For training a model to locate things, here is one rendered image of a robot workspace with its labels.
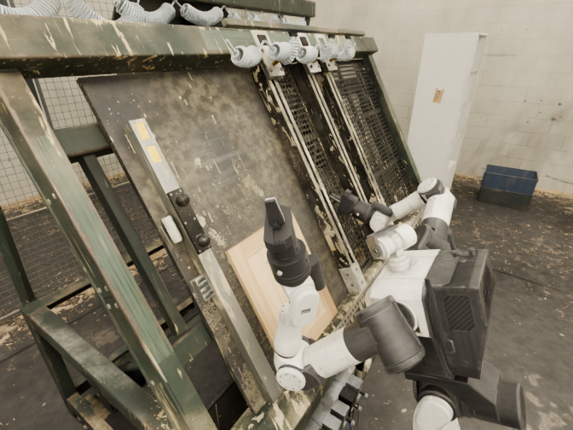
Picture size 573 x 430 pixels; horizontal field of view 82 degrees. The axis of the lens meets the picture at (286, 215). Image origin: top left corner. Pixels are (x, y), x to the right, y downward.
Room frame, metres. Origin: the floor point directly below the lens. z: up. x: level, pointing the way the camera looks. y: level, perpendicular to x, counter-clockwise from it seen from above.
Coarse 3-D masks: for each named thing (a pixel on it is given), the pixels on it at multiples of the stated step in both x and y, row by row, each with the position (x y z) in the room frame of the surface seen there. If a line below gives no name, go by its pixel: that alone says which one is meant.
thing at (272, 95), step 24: (264, 48) 1.48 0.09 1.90; (264, 72) 1.46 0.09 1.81; (264, 96) 1.46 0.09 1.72; (288, 120) 1.41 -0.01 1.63; (288, 144) 1.39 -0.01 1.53; (312, 168) 1.37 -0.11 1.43; (312, 192) 1.32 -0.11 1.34; (336, 216) 1.31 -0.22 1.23; (336, 240) 1.25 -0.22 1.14; (360, 288) 1.17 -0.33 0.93
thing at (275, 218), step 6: (270, 204) 0.57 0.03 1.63; (276, 204) 0.57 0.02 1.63; (270, 210) 0.57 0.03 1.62; (276, 210) 0.57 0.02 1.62; (270, 216) 0.57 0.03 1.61; (276, 216) 0.57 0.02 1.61; (282, 216) 0.58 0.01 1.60; (270, 222) 0.58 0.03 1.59; (276, 222) 0.57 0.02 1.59; (282, 222) 0.58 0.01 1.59; (276, 228) 0.57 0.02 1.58
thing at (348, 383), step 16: (352, 368) 0.91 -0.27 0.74; (368, 368) 0.94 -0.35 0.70; (336, 384) 0.84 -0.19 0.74; (352, 384) 0.82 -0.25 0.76; (320, 400) 0.77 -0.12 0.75; (336, 400) 0.76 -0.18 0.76; (352, 400) 0.76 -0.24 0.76; (304, 416) 0.68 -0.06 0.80; (320, 416) 0.71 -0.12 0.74; (336, 416) 0.72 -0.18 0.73; (352, 416) 0.79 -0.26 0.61
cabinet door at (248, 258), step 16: (256, 240) 1.00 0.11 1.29; (304, 240) 1.17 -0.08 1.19; (240, 256) 0.92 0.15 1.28; (256, 256) 0.96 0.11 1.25; (240, 272) 0.88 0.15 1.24; (256, 272) 0.93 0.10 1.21; (256, 288) 0.88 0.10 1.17; (272, 288) 0.93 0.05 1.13; (256, 304) 0.85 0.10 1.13; (272, 304) 0.89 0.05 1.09; (320, 304) 1.03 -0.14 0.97; (272, 320) 0.85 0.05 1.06; (320, 320) 0.98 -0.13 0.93; (272, 336) 0.81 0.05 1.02
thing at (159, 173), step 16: (128, 128) 0.93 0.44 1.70; (144, 144) 0.91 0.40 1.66; (144, 160) 0.90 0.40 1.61; (160, 176) 0.88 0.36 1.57; (160, 192) 0.88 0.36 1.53; (176, 224) 0.85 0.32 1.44; (192, 256) 0.82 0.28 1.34; (208, 256) 0.83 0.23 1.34; (208, 272) 0.79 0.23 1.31; (224, 288) 0.79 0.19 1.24; (224, 304) 0.76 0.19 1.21; (224, 320) 0.76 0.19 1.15; (240, 320) 0.76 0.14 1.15; (240, 336) 0.73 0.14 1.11; (240, 352) 0.73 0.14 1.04; (256, 352) 0.72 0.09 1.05; (256, 368) 0.69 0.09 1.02; (272, 384) 0.69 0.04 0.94; (272, 400) 0.66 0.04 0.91
